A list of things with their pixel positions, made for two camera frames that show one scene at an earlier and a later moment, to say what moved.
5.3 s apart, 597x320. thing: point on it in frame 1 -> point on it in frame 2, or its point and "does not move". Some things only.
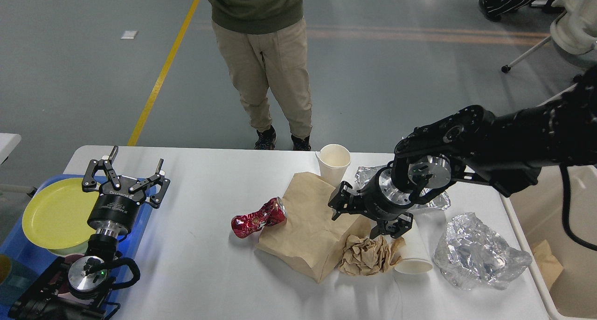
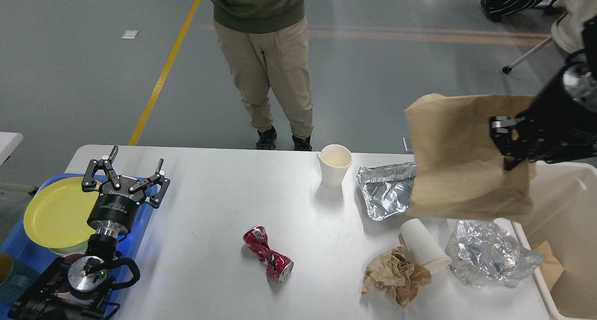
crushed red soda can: [272, 213] -> [279, 266]
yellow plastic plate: [55, 214] does not move
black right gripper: [380, 200] -> [563, 127]
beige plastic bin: [537, 212] does not move
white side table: [8, 142] does not move
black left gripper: [119, 203] does not move
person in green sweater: [261, 33] does not move
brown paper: [367, 257] -> [394, 271]
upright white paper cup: [333, 160] does not move
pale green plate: [81, 248] does not move
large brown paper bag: [309, 238] -> [459, 173]
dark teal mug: [15, 279] does not move
